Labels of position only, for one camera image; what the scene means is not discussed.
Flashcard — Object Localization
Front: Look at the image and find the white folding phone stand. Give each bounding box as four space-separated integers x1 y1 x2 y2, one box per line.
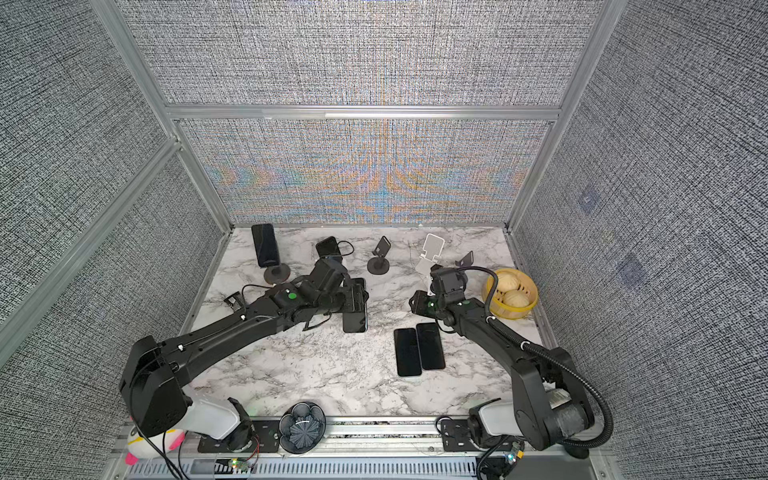
415 233 445 276

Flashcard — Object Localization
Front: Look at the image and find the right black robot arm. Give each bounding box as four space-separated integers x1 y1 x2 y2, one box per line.
409 265 615 450

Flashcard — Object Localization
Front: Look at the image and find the black round stand back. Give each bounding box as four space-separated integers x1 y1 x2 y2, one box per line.
367 236 392 276

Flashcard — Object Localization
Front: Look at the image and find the purple round phone stand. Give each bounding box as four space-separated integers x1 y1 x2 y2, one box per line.
454 251 474 268

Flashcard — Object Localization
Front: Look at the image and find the aluminium front rail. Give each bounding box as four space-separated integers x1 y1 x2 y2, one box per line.
97 416 627 479

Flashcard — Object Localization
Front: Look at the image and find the small black clip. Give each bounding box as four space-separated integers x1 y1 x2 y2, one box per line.
224 291 246 313

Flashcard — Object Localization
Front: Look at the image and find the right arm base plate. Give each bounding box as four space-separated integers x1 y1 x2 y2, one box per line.
437 418 481 453

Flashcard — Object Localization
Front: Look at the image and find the brown round phone stand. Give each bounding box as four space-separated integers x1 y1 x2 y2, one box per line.
263 263 291 285

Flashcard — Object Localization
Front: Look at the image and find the black phone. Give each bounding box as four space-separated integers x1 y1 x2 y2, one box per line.
394 328 422 377
416 323 446 370
315 236 343 262
342 310 368 334
251 223 281 268

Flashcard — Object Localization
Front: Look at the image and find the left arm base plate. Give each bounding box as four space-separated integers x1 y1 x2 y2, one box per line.
197 418 280 455

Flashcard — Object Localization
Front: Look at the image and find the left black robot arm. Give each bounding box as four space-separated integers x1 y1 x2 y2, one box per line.
119 258 369 451

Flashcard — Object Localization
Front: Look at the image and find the dark glass flower bowl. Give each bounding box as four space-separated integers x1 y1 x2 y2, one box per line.
278 401 327 455

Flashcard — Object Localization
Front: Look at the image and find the pink white plush toy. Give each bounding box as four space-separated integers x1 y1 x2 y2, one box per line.
124 427 187 467

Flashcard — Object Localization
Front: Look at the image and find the yellow bamboo steamer basket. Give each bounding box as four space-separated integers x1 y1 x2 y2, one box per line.
488 268 539 320

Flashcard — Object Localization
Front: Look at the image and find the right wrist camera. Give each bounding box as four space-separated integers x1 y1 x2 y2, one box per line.
426 264 443 286

